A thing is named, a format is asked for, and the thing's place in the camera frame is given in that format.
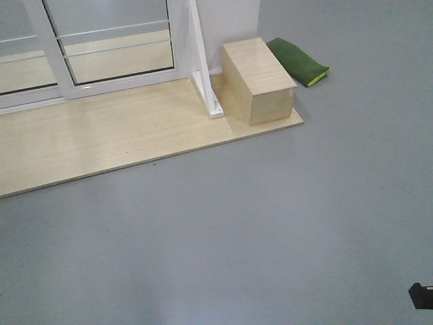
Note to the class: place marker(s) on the fixed white framed glass panel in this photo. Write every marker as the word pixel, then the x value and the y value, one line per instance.
pixel 26 76

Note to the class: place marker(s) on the light wooden platform board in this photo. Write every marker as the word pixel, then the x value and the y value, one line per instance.
pixel 54 144

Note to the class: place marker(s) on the green cushion bag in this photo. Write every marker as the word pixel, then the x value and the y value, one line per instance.
pixel 298 63

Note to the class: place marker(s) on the light wooden box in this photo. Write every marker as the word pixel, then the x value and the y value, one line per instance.
pixel 262 88

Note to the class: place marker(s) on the white diagonal support brace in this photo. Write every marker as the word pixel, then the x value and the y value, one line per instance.
pixel 198 66

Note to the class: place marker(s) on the white door frame post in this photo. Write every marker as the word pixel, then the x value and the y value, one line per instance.
pixel 225 21

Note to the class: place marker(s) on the white framed sliding glass door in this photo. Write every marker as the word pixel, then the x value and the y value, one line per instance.
pixel 98 47

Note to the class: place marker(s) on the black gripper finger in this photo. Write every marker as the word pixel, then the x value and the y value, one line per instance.
pixel 421 296

